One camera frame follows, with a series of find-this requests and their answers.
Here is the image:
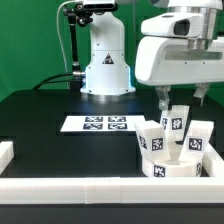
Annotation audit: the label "white U-shaped fence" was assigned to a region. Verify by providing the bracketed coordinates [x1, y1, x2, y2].
[0, 146, 224, 204]

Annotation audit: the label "camera on mount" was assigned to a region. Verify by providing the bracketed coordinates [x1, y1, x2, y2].
[83, 0, 116, 10]

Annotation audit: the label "white round stool seat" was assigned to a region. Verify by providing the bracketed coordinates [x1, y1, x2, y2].
[142, 157, 202, 177]

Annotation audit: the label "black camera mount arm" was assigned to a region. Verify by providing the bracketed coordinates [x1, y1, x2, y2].
[63, 3, 93, 91]

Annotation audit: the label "white marker base plate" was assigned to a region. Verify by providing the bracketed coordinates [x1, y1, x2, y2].
[61, 115, 145, 133]

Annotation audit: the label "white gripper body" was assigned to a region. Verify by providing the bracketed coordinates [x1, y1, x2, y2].
[135, 12, 224, 86]

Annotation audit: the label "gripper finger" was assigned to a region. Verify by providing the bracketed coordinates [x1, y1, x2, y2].
[156, 86, 172, 111]
[192, 83, 210, 107]

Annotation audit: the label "white cable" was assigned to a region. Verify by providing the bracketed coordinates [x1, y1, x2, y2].
[55, 0, 78, 73]

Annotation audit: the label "black cables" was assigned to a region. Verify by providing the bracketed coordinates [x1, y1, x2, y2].
[32, 72, 78, 90]

